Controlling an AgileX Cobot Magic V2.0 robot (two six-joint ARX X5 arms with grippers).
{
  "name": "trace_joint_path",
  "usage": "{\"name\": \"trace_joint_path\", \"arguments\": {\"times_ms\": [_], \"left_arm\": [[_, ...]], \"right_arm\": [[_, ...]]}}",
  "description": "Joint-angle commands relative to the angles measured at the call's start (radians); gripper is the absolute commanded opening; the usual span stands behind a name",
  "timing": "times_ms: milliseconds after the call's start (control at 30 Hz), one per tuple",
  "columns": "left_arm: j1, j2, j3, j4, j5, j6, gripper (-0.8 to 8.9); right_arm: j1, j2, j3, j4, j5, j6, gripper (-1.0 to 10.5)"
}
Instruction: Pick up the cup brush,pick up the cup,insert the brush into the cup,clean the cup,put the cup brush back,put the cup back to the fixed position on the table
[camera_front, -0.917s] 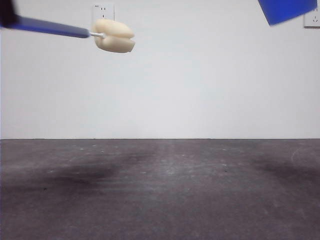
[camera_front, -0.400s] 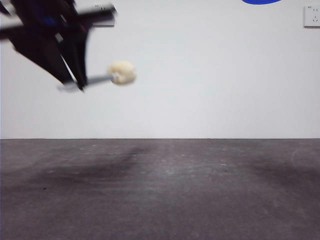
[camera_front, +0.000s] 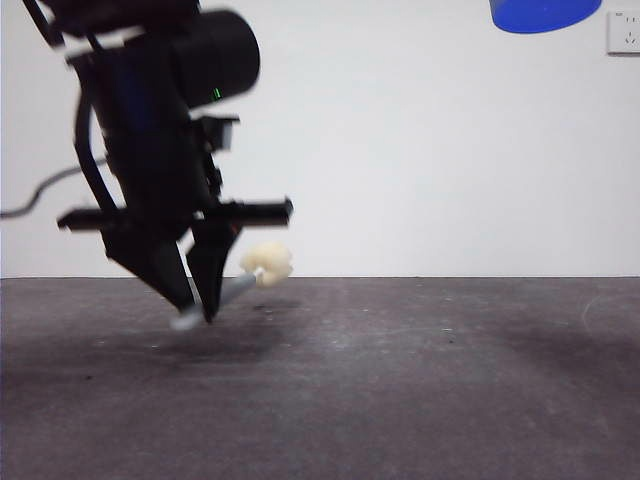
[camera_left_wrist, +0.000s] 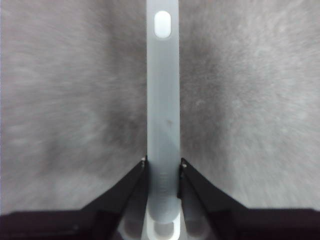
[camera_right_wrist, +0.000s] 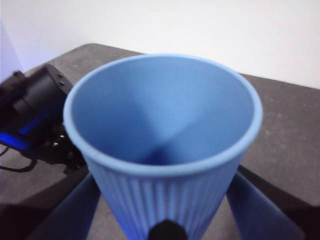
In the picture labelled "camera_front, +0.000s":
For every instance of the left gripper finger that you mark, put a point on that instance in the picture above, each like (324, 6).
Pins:
(155, 272)
(210, 265)

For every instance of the blue ribbed plastic cup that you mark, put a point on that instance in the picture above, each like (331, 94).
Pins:
(545, 15)

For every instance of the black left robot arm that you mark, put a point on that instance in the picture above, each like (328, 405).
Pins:
(220, 55)

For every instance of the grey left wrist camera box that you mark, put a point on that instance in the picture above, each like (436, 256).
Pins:
(225, 134)

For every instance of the white wall socket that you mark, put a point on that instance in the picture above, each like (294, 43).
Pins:
(625, 32)

